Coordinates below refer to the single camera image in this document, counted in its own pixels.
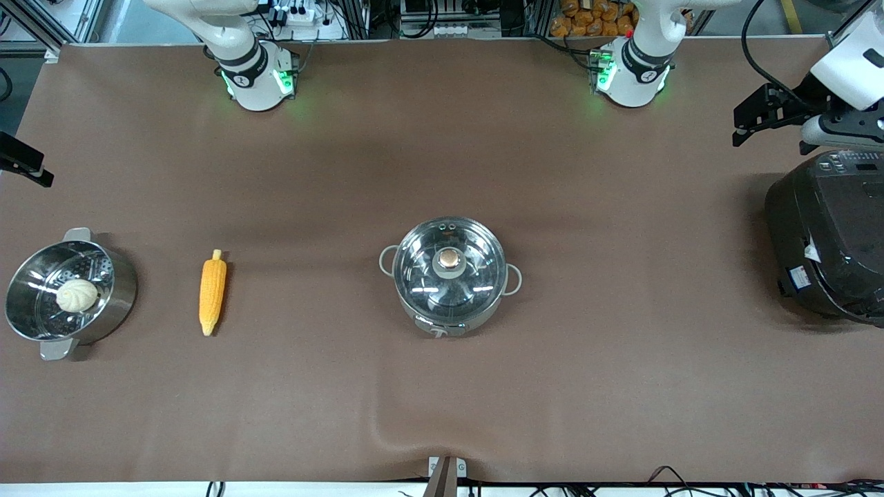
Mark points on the glass pot lid with knob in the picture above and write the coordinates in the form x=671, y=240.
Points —
x=428, y=276

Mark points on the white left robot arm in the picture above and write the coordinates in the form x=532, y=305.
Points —
x=639, y=69

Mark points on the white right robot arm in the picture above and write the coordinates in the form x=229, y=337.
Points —
x=242, y=59

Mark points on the stainless steel steamer pot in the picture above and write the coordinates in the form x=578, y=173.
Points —
x=114, y=304

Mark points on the yellow corn cob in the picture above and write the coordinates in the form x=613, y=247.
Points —
x=212, y=293

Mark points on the grey electric cooking pot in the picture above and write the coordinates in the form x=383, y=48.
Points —
x=450, y=328

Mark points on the black rice cooker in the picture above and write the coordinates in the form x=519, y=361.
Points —
x=829, y=241

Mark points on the white steamed bun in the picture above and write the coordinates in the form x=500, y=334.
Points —
x=76, y=295

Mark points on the pile of orange bread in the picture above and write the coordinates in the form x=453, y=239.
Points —
x=590, y=17

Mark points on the brown table cloth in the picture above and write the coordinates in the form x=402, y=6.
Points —
x=621, y=386

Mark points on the white power strip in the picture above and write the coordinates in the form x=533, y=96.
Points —
x=466, y=31

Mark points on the power strip with plugs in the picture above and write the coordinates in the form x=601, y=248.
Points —
x=304, y=17

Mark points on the aluminium frame post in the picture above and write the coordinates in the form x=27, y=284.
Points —
x=41, y=24

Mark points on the grey metal table bracket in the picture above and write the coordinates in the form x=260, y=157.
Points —
x=447, y=475

